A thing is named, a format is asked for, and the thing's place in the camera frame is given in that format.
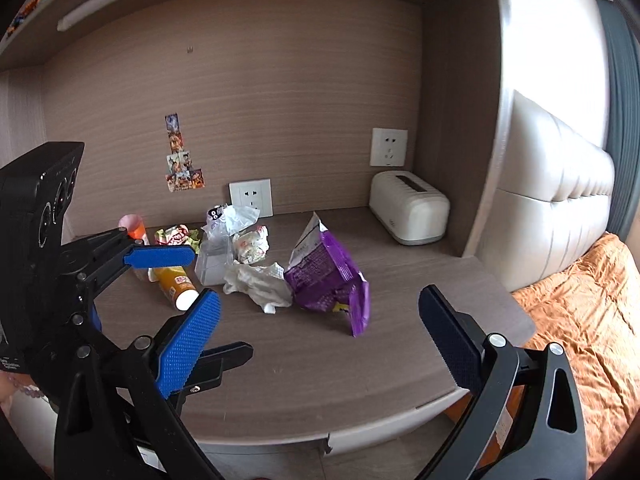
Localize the green red snack wrapper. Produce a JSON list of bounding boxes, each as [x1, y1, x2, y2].
[[154, 226, 202, 256]]

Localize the purple snack bag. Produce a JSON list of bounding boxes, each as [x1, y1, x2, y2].
[[284, 212, 371, 338]]

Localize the white red wrapper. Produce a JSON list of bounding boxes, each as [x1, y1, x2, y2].
[[232, 226, 271, 265]]

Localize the yellow bottle white cap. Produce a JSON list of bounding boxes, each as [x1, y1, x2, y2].
[[150, 266, 200, 311]]

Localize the cream padded headboard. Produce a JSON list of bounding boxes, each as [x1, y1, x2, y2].
[[492, 87, 616, 293]]

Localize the bed with orange blanket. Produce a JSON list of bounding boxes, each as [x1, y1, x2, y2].
[[510, 232, 640, 478]]

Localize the cream ribbed tissue box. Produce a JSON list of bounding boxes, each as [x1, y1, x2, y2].
[[369, 170, 451, 247]]

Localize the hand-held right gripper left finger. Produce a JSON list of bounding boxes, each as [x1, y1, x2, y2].
[[54, 290, 223, 480]]

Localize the clear plastic container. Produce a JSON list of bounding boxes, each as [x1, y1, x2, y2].
[[194, 232, 236, 287]]

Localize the white wall socket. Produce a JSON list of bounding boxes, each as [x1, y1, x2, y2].
[[229, 178, 274, 218], [370, 127, 408, 167]]

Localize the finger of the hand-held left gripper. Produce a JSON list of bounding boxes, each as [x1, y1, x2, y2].
[[167, 341, 254, 411], [62, 228, 197, 303]]

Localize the pink cup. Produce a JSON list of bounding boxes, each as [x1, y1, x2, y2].
[[118, 214, 149, 242]]

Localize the colourful wall stickers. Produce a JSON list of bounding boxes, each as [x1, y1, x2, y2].
[[165, 114, 206, 193]]

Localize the grey blue curtain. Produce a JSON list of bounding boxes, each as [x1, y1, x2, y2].
[[597, 0, 640, 248]]

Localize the white tissue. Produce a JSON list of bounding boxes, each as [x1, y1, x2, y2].
[[222, 261, 293, 315]]

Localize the white plastic bag black print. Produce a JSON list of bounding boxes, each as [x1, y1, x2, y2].
[[201, 204, 262, 241]]

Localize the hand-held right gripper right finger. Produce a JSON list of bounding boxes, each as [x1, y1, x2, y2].
[[415, 285, 588, 480]]

